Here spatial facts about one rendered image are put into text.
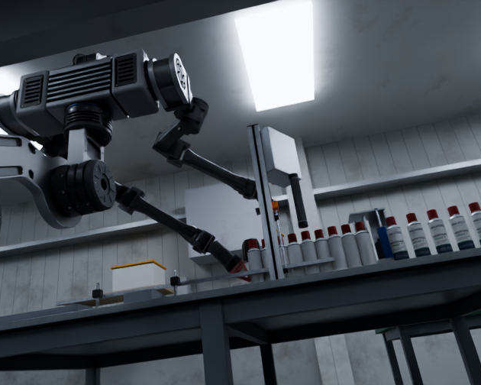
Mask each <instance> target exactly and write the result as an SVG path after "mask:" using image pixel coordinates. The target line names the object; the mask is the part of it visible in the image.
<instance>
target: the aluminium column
mask: <svg viewBox="0 0 481 385"><path fill-rule="evenodd" d="M247 131H248V137H249V142H250V152H251V157H252V162H253V171H254V177H255V182H256V188H257V197H258V202H259V207H260V217H261V222H262V227H263V236H264V242H265V247H266V256H267V262H268V268H269V272H270V280H278V279H283V278H284V273H283V268H282V260H281V255H280V250H279V242H278V238H277V233H276V224H275V219H274V214H273V206H272V201H271V196H270V188H269V183H268V178H267V175H266V167H265V162H264V157H263V148H262V144H261V139H260V129H259V125H258V124H256V125H249V126H247Z"/></svg>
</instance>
